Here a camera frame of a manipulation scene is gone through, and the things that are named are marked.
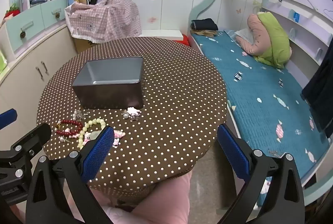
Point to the dark hanging garment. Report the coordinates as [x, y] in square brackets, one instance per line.
[321, 88]

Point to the green quilt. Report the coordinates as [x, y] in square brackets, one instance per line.
[275, 39]

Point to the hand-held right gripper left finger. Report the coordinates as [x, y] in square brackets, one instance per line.
[100, 148]

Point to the person's pink trousers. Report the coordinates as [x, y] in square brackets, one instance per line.
[161, 203]

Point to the pink pillow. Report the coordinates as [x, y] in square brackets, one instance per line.
[256, 33]

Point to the pink checked cloth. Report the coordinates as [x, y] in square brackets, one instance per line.
[104, 18]

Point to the grey metal tin box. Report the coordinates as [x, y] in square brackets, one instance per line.
[109, 93]

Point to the red and green toy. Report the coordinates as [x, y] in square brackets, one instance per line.
[12, 10]

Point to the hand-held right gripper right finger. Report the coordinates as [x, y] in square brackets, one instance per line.
[232, 151]

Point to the folded dark clothes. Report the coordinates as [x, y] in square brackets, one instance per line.
[204, 24]

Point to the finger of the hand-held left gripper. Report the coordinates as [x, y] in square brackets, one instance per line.
[7, 116]
[36, 134]

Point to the pink charm jewelry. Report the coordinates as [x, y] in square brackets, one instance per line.
[118, 135]

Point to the beige cabinet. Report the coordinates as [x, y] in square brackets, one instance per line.
[23, 78]

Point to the pinecone drawer knob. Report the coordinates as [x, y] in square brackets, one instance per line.
[23, 34]
[57, 14]

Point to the teal bed blanket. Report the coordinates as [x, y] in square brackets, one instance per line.
[260, 88]

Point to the folded tan clothes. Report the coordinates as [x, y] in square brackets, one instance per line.
[203, 33]

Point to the white flat box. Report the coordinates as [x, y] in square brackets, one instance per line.
[161, 35]

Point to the blue card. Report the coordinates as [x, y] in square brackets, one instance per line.
[296, 16]

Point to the pink bow pearl clip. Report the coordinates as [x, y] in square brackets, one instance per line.
[131, 112]

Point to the cardboard box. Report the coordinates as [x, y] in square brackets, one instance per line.
[83, 45]

